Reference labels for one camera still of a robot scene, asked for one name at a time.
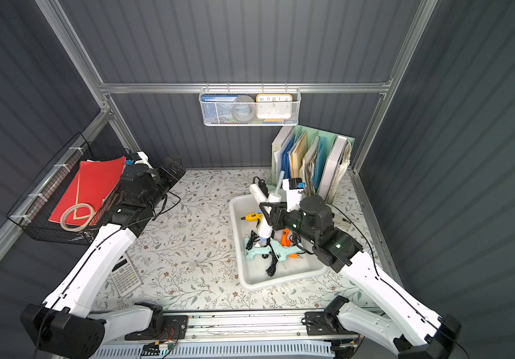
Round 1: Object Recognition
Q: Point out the orange hot glue gun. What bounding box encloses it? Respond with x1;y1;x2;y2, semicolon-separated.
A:
279;229;298;258

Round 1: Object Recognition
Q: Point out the white glue gun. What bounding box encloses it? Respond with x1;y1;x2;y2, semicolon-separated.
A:
249;183;267;206
257;171;284;246

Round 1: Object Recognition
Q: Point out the yellow hot glue gun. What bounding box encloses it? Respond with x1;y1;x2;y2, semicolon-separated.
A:
240;212;263;224

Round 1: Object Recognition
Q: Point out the white plastic storage box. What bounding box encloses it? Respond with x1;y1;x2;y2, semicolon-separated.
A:
229;194;328;291

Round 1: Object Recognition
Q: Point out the mint green glue gun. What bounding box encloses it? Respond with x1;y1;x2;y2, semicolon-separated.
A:
244;237;272;260

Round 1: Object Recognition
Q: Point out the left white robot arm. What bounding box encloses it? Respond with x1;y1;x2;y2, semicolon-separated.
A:
20;152;186;358

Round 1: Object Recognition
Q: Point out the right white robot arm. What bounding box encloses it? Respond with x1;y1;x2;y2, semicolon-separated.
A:
259;196;462;358

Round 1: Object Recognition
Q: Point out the blue box in basket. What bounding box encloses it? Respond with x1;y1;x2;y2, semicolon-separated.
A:
200;94;238;126

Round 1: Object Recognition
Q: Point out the red paper folder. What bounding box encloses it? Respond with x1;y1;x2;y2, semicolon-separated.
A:
48;157;125;227

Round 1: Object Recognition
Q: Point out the green desktop file organizer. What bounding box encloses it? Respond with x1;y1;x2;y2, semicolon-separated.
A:
266;125;355;204

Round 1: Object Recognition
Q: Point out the white desk calculator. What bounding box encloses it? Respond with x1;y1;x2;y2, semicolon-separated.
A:
110;254;142;298

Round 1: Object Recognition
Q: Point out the yellow white alarm clock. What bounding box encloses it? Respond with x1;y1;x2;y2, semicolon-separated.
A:
255;94;293;121

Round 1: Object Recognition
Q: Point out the grey tape roll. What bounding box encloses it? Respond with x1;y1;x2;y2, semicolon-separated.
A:
231;95;255;124

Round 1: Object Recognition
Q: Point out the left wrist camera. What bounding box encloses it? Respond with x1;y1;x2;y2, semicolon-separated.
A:
124;151;151;168

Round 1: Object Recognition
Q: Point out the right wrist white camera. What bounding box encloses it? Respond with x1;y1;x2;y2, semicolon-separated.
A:
282;177;305;212

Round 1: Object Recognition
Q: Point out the beige coiled tube ring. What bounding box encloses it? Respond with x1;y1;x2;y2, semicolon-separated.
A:
59;203;96;233

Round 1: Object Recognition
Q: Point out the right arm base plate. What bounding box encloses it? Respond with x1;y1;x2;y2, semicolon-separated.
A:
301;311;358;336

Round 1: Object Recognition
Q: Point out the white wire hanging basket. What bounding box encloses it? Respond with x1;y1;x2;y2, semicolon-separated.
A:
198;87;302;127

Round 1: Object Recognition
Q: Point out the black wire side basket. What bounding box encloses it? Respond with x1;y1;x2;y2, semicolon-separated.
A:
7;135;130;245

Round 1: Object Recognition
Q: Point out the aluminium front rail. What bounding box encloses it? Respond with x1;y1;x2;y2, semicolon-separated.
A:
59;307;425;344

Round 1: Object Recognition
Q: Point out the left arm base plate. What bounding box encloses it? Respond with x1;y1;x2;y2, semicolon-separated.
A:
124;315;189;341

